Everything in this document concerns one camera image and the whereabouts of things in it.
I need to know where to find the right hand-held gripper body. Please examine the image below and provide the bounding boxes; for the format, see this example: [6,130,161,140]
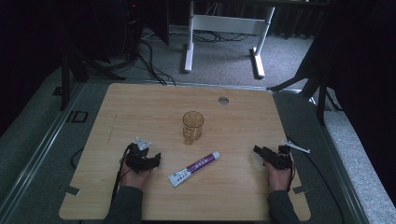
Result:
[263,139,311,171]

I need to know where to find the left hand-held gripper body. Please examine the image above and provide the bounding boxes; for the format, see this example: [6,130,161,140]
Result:
[124,136,157,175]

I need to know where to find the white and purple toothpaste tube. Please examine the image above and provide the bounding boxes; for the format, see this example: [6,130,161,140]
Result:
[167,150,221,189]

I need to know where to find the person's left hand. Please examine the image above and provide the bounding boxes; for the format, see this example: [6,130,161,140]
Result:
[119,161,153,191]

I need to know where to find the person's right hand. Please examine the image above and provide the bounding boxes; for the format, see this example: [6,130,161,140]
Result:
[264,161,293,192]

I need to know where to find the grey tape piece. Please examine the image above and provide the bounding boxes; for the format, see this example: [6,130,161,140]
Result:
[292,185,311,195]
[58,184,80,197]

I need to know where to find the black metal stand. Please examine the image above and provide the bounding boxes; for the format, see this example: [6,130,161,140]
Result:
[266,46,344,126]
[58,36,126,112]

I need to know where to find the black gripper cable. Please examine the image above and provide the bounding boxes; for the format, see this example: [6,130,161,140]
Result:
[110,145,131,203]
[285,135,346,224]

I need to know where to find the black floor cables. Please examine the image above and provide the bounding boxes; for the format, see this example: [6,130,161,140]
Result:
[135,29,251,87]

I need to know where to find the white desk frame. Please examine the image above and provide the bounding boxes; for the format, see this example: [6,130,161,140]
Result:
[183,0,276,79]

